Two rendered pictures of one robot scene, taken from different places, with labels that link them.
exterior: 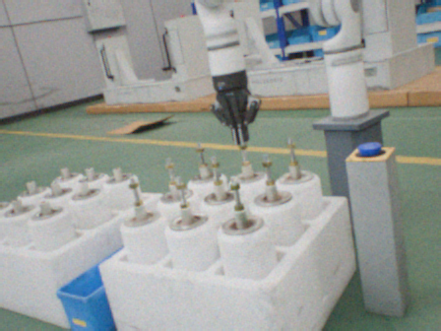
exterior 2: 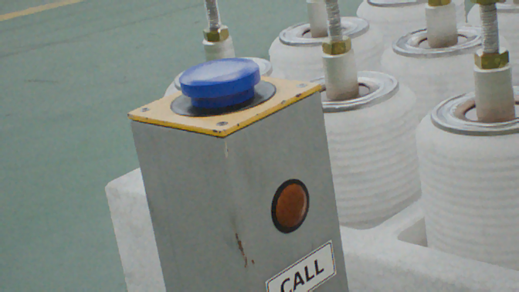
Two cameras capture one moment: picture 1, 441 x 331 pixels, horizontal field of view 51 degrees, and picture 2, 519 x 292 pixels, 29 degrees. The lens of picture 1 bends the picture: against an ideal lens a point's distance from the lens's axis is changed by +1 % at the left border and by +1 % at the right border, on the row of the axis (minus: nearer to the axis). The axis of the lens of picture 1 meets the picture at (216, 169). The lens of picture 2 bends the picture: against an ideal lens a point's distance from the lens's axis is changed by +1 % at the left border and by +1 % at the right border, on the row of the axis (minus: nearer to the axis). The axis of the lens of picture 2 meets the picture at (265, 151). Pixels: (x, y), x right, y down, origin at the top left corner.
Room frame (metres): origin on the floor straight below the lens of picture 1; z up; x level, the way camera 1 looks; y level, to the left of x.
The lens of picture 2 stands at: (0.90, -0.75, 0.46)
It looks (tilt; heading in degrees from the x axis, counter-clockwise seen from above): 21 degrees down; 101
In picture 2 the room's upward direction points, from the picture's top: 9 degrees counter-clockwise
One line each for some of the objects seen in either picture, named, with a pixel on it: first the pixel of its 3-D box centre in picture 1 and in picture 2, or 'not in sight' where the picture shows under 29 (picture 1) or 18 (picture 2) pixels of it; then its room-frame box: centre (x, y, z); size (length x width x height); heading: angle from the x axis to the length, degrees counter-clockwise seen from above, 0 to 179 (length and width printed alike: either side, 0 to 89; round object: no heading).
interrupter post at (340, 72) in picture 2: (272, 192); (340, 74); (0.83, -0.10, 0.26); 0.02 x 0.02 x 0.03
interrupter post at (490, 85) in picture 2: (295, 171); (493, 91); (0.93, -0.16, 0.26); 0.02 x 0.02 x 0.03
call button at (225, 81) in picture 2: (369, 150); (222, 87); (0.79, -0.28, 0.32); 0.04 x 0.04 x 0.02
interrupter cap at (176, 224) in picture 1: (188, 222); (323, 32); (0.81, 0.07, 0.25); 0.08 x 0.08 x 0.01
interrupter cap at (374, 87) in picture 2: (273, 199); (343, 93); (0.83, -0.10, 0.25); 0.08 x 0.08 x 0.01
